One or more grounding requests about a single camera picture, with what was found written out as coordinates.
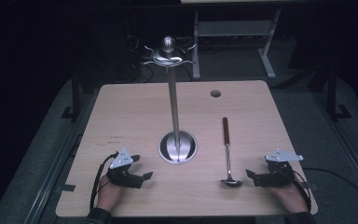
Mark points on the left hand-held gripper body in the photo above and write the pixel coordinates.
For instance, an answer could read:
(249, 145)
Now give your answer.
(121, 159)

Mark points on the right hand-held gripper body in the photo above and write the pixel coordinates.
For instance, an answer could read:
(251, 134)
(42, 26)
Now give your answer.
(279, 172)

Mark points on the metal utensil rack stand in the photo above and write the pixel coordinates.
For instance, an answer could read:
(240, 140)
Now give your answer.
(174, 105)

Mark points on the person's right hand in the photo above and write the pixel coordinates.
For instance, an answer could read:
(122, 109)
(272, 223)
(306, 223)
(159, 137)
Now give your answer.
(290, 197)

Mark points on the person's left hand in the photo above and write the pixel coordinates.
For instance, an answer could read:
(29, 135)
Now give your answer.
(108, 194)

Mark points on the black tape strip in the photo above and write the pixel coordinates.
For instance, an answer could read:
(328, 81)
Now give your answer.
(69, 188)

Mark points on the black metal stand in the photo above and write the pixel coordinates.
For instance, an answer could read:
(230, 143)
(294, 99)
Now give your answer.
(332, 93)
(75, 99)

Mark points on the aluminium rail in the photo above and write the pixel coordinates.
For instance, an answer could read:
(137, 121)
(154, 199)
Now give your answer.
(59, 168)
(351, 155)

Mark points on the white metal table frame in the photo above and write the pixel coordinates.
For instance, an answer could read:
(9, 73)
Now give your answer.
(234, 28)

